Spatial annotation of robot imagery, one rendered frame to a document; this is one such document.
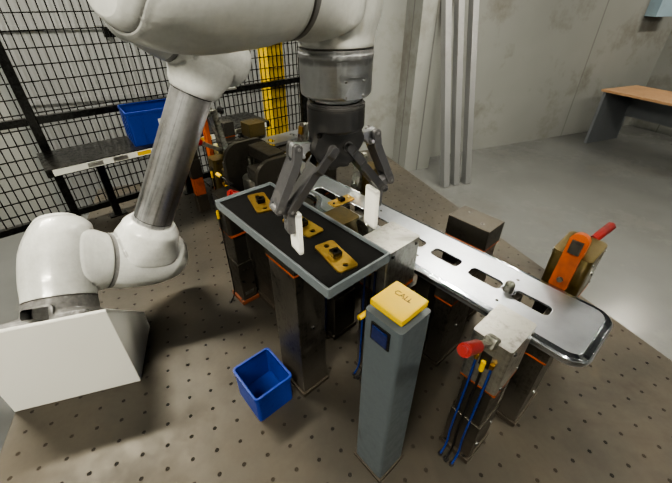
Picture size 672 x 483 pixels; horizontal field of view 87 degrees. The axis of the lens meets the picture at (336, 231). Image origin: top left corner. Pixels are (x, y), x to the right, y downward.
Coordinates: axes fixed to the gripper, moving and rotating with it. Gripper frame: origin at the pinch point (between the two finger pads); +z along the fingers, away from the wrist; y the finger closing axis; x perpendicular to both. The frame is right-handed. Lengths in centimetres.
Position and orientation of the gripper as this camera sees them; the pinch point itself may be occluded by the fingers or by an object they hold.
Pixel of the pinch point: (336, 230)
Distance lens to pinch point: 56.0
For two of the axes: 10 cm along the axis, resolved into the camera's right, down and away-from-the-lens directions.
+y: 8.5, -2.9, 4.4
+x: -5.2, -4.7, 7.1
